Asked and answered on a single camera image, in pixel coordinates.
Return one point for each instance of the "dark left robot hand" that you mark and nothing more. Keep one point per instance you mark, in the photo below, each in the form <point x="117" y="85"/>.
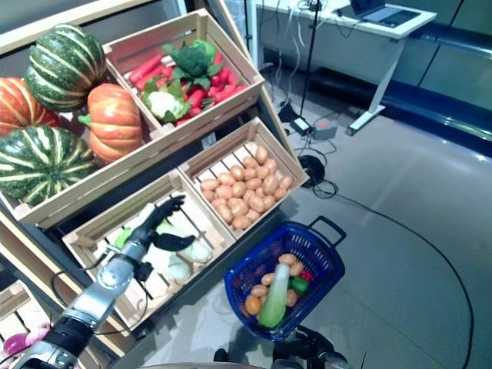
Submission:
<point x="161" y="215"/>

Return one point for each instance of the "dark right robot hand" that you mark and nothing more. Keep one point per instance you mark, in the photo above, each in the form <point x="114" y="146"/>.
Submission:
<point x="303" y="344"/>

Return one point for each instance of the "blue plastic shopping basket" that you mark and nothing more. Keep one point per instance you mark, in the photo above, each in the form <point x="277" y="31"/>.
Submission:
<point x="246" y="269"/>

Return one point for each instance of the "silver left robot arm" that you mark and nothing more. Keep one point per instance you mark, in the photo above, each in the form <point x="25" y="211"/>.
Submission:
<point x="111" y="273"/>

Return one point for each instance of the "white green napa cabbage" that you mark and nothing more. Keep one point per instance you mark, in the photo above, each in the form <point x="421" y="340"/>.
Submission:
<point x="127" y="234"/>
<point x="198" y="251"/>
<point x="171" y="267"/>

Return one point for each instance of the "small brown potato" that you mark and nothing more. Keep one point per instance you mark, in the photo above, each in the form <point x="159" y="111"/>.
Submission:
<point x="287" y="259"/>
<point x="291" y="298"/>
<point x="225" y="213"/>
<point x="238" y="189"/>
<point x="268" y="202"/>
<point x="208" y="195"/>
<point x="239" y="209"/>
<point x="250" y="161"/>
<point x="219" y="202"/>
<point x="261" y="153"/>
<point x="241" y="222"/>
<point x="233" y="202"/>
<point x="256" y="204"/>
<point x="268" y="279"/>
<point x="263" y="172"/>
<point x="296" y="269"/>
<point x="253" y="183"/>
<point x="253" y="215"/>
<point x="223" y="191"/>
<point x="225" y="179"/>
<point x="270" y="185"/>
<point x="280" y="193"/>
<point x="250" y="173"/>
<point x="259" y="290"/>
<point x="209" y="184"/>
<point x="286" y="182"/>
<point x="271" y="166"/>
<point x="248" y="197"/>
<point x="237" y="172"/>

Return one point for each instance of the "long green white pak choi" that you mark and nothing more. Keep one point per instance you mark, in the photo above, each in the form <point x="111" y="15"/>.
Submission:
<point x="274" y="303"/>

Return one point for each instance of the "green bell pepper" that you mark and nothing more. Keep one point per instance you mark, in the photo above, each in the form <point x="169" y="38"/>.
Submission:
<point x="299" y="285"/>

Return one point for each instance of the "small orange fruit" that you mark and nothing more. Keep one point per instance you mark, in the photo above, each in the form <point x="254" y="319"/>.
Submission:
<point x="253" y="305"/>

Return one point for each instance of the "red bell pepper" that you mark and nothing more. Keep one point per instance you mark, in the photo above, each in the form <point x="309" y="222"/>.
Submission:
<point x="306" y="275"/>

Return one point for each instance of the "wooden crate with cabbages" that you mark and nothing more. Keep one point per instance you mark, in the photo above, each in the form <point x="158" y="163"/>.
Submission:
<point x="92" y="234"/>

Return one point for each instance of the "wide wooden pumpkin crate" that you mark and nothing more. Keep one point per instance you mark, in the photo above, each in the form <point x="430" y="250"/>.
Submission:
<point x="77" y="192"/>

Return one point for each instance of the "orange striped pumpkin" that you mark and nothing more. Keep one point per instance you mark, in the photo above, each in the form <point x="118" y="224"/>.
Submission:
<point x="19" y="105"/>
<point x="113" y="123"/>

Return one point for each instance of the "red orange carrot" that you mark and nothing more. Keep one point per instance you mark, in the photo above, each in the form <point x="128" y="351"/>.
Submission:
<point x="144" y="69"/>
<point x="151" y="78"/>
<point x="198" y="98"/>
<point x="190" y="114"/>
<point x="227" y="92"/>

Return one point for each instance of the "white cauliflower green leaves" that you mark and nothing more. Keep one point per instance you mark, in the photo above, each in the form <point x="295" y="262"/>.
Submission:
<point x="163" y="103"/>

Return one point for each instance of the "green striped pumpkin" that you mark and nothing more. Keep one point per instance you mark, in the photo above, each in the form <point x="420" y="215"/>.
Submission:
<point x="42" y="163"/>
<point x="65" y="65"/>

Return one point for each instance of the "wooden crate with potatoes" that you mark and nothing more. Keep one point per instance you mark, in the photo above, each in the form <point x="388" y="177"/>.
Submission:
<point x="276" y="142"/>

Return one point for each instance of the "dark green broccoli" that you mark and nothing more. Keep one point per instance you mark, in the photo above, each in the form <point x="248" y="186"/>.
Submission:
<point x="192" y="61"/>

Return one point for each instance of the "black power adapter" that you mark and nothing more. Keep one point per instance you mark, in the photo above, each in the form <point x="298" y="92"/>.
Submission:
<point x="300" y="125"/>

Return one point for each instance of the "small light wooden crate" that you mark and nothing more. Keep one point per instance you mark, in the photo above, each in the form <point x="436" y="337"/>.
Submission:
<point x="15" y="300"/>

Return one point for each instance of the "light green lettuce head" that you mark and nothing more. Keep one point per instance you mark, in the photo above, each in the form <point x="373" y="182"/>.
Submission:
<point x="205" y="47"/>

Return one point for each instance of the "wooden crate with carrots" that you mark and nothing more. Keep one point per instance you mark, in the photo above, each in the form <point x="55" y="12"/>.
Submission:
<point x="227" y="50"/>

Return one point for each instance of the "grey box red button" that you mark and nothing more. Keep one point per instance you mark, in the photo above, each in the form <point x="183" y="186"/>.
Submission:
<point x="324" y="130"/>

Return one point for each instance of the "pink plastic toy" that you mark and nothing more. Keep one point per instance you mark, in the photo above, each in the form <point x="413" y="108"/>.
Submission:
<point x="19" y="342"/>

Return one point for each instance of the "black stand pole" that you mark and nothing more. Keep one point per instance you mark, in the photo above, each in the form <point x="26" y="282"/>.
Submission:
<point x="309" y="57"/>

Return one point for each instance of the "white metal desk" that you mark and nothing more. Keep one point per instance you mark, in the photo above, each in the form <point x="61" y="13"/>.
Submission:
<point x="346" y="50"/>

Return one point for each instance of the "grey open laptop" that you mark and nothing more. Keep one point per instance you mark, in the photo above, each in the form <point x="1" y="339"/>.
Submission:
<point x="388" y="13"/>

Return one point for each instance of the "wooden display shelf frame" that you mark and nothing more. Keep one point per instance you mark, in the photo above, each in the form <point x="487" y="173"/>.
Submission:
<point x="271" y="111"/>

